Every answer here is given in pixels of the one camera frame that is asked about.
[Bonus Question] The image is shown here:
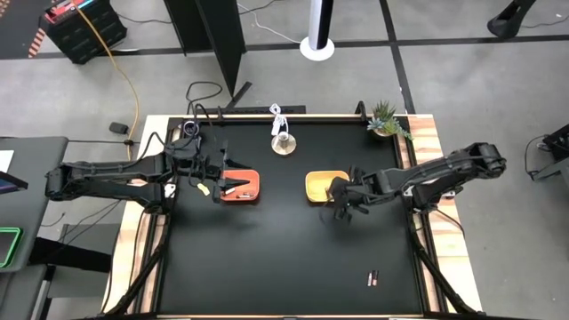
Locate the yellow extension cable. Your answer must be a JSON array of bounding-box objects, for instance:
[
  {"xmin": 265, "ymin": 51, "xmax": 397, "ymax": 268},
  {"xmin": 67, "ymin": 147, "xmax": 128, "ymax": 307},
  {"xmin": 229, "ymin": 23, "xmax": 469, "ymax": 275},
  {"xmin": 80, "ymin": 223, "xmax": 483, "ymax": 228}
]
[{"xmin": 70, "ymin": 2, "xmax": 141, "ymax": 162}]

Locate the black floor cable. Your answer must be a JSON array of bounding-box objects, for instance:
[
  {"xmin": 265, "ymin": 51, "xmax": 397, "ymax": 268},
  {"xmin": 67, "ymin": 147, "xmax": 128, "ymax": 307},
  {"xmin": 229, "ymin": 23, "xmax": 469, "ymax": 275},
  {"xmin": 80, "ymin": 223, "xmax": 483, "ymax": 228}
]
[{"xmin": 185, "ymin": 80, "xmax": 224, "ymax": 116}]

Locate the grey desk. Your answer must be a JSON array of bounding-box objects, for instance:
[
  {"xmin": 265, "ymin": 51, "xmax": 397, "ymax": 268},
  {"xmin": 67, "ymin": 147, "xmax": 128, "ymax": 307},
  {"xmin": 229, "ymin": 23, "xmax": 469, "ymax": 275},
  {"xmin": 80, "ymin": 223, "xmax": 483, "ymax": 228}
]
[{"xmin": 0, "ymin": 135, "xmax": 70, "ymax": 273}]

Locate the white paper sheet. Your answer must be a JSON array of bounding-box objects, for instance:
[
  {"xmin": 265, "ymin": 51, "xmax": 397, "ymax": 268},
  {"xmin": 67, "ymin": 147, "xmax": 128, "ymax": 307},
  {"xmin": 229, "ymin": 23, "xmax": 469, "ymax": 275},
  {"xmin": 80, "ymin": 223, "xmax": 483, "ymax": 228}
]
[{"xmin": 0, "ymin": 149, "xmax": 16, "ymax": 174}]

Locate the orange plastic bin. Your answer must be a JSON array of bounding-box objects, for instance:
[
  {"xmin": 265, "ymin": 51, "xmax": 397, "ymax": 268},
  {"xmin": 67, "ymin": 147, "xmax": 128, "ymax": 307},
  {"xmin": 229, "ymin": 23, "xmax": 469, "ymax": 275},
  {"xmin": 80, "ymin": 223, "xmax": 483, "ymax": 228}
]
[{"xmin": 220, "ymin": 168, "xmax": 261, "ymax": 204}]

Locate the black partition panel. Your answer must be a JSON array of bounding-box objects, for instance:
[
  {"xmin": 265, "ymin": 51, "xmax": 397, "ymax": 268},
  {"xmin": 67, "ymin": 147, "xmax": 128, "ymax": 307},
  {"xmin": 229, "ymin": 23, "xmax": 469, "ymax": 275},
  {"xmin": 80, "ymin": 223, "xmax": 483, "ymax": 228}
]
[{"xmin": 163, "ymin": 0, "xmax": 253, "ymax": 110}]

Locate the green trailing succulent strand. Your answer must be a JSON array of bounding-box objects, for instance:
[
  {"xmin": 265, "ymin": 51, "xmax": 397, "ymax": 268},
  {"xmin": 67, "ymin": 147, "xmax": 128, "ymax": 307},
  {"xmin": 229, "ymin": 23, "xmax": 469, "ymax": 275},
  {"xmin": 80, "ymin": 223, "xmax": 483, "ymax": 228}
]
[{"xmin": 393, "ymin": 124, "xmax": 415, "ymax": 142}]

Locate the black round webcam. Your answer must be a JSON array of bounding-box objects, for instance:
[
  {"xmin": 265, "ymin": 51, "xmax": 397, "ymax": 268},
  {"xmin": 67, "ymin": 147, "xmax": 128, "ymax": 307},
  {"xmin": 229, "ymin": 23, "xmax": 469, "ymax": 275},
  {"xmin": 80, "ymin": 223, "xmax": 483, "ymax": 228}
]
[{"xmin": 181, "ymin": 119, "xmax": 202, "ymax": 138}]

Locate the dark laptop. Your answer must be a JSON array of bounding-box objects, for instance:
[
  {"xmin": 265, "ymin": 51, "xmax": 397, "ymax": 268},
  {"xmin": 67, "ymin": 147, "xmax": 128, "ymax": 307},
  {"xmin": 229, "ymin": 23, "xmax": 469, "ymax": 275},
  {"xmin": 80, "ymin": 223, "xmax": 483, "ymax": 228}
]
[{"xmin": 0, "ymin": 170, "xmax": 29, "ymax": 196}]

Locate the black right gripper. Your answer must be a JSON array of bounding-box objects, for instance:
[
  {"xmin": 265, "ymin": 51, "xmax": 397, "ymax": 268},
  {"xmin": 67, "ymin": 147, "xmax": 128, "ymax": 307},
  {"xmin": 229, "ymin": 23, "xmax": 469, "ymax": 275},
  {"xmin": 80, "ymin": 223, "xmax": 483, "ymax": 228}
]
[{"xmin": 327, "ymin": 166, "xmax": 380, "ymax": 223}]

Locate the white pole with round base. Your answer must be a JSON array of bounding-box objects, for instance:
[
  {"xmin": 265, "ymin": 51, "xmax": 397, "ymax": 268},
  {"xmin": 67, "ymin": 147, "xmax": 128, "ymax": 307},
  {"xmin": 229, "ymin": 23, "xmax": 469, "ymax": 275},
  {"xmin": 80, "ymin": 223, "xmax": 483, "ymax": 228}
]
[{"xmin": 299, "ymin": 0, "xmax": 336, "ymax": 62}]

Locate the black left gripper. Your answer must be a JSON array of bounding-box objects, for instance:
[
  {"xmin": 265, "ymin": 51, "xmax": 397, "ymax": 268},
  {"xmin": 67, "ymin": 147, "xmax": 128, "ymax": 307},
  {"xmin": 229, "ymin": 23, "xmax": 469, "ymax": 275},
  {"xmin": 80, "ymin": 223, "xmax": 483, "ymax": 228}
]
[{"xmin": 191, "ymin": 140, "xmax": 252, "ymax": 204}]

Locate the black equipment stand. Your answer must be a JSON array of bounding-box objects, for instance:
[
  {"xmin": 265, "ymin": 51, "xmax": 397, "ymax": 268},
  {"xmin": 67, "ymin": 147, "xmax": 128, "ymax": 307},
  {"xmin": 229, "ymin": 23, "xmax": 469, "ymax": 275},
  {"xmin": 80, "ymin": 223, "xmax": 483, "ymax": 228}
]
[{"xmin": 524, "ymin": 123, "xmax": 569, "ymax": 183}]

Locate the black stand foot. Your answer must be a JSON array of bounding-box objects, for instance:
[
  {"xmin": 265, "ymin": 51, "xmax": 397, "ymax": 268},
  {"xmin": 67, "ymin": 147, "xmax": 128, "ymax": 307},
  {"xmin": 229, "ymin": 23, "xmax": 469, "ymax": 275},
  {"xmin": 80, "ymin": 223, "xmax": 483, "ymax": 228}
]
[{"xmin": 485, "ymin": 0, "xmax": 538, "ymax": 39}]

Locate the yellow plastic bin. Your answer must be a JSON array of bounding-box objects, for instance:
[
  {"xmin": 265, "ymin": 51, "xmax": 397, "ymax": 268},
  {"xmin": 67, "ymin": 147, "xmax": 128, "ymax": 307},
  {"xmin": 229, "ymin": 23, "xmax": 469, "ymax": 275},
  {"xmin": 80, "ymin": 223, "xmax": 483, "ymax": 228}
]
[{"xmin": 304, "ymin": 170, "xmax": 352, "ymax": 204}]

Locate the succulent plant in black pot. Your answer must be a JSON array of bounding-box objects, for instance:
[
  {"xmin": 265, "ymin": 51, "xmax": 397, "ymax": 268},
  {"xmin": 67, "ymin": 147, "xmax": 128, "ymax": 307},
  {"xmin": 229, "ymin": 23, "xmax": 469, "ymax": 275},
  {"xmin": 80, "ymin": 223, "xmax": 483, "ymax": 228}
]
[{"xmin": 365, "ymin": 100, "xmax": 404, "ymax": 141}]

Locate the black power strip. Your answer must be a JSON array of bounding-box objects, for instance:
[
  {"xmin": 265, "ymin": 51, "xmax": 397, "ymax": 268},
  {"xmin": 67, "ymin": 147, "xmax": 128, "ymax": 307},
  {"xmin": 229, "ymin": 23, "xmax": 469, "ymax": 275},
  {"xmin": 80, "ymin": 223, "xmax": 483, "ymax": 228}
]
[{"xmin": 207, "ymin": 104, "xmax": 308, "ymax": 116}]

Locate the black case with red lid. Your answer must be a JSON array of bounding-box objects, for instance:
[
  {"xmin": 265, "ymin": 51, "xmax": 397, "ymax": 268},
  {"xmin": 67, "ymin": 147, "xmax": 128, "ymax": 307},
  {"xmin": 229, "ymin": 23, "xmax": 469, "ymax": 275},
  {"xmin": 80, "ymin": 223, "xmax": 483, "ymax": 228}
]
[{"xmin": 44, "ymin": 0, "xmax": 129, "ymax": 65}]

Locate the green-rimmed tablet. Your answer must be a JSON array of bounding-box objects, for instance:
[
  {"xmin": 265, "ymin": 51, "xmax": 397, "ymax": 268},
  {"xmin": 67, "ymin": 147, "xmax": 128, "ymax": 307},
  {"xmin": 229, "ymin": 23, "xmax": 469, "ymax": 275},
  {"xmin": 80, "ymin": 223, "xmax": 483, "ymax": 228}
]
[{"xmin": 0, "ymin": 226, "xmax": 24, "ymax": 269}]

